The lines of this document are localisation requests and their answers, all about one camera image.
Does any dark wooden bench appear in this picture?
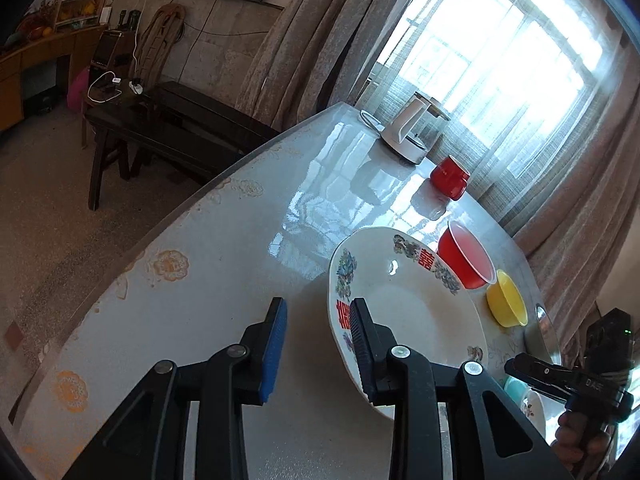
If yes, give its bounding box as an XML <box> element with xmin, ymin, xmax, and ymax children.
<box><xmin>82</xmin><ymin>80</ymin><xmax>281</xmax><ymax>211</ymax></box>

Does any wooden cabinet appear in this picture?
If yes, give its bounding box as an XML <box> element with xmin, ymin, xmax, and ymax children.
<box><xmin>0</xmin><ymin>25</ymin><xmax>108</xmax><ymax>133</ymax></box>

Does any yellow plastic bowl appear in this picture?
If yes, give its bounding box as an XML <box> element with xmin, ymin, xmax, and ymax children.
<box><xmin>486</xmin><ymin>270</ymin><xmax>529</xmax><ymax>328</ymax></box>

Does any red mug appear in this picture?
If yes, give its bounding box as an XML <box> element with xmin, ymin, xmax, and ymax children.
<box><xmin>430</xmin><ymin>155</ymin><xmax>472</xmax><ymax>202</ymax></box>

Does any large floral printed plate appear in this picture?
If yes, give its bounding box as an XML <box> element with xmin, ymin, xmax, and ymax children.
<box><xmin>327</xmin><ymin>226</ymin><xmax>490</xmax><ymax>422</ymax></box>

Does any wicker chair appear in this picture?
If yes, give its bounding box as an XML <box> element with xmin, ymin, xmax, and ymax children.
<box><xmin>134</xmin><ymin>2</ymin><xmax>187</xmax><ymax>87</ymax></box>

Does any pink bag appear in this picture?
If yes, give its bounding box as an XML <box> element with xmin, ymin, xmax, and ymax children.
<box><xmin>66</xmin><ymin>67</ymin><xmax>92</xmax><ymax>113</ymax></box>

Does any stainless steel basin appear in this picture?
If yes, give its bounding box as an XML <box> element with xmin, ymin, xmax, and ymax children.
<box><xmin>524</xmin><ymin>304</ymin><xmax>563</xmax><ymax>366</ymax></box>

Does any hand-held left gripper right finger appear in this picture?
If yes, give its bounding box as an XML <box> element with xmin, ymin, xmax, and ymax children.
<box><xmin>349</xmin><ymin>298</ymin><xmax>575</xmax><ymax>480</ymax></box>

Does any wooden display shelf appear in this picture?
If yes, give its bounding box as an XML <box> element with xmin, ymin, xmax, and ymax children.
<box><xmin>54</xmin><ymin>0</ymin><xmax>109</xmax><ymax>30</ymax></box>

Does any floral lace tablecloth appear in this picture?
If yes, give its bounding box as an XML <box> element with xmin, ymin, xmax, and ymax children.
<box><xmin>10</xmin><ymin>102</ymin><xmax>561</xmax><ymax>480</ymax></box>

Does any sheer curtain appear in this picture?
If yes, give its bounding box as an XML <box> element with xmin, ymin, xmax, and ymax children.
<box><xmin>372</xmin><ymin>50</ymin><xmax>601</xmax><ymax>231</ymax></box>

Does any small floral printed plate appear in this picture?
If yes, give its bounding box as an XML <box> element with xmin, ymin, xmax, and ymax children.
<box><xmin>520</xmin><ymin>389</ymin><xmax>548</xmax><ymax>438</ymax></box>

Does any beige curtain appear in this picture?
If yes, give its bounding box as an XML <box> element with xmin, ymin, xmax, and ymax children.
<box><xmin>235</xmin><ymin>0</ymin><xmax>451</xmax><ymax>131</ymax></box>
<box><xmin>500</xmin><ymin>25</ymin><xmax>640</xmax><ymax>361</ymax></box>

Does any person's right hand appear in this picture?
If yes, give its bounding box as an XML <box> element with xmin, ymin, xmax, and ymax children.
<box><xmin>551</xmin><ymin>402</ymin><xmax>617</xmax><ymax>475</ymax></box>

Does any teal plate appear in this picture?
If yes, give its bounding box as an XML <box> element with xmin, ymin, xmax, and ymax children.
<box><xmin>502</xmin><ymin>377</ymin><xmax>526</xmax><ymax>403</ymax></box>

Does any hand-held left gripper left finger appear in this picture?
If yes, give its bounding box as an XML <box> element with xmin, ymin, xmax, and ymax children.
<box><xmin>65</xmin><ymin>297</ymin><xmax>288</xmax><ymax>480</ymax></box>

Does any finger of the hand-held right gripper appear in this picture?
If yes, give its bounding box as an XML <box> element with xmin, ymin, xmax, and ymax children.
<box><xmin>504</xmin><ymin>352</ymin><xmax>581</xmax><ymax>403</ymax></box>

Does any red plastic bowl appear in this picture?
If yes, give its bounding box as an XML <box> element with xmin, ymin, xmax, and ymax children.
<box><xmin>436</xmin><ymin>220</ymin><xmax>497</xmax><ymax>291</ymax></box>

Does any window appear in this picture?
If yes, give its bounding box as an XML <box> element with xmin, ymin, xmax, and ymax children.
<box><xmin>380</xmin><ymin>0</ymin><xmax>621</xmax><ymax>126</ymax></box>

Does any white glass kettle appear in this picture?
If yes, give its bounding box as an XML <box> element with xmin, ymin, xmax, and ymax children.
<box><xmin>361</xmin><ymin>91</ymin><xmax>452</xmax><ymax>166</ymax></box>

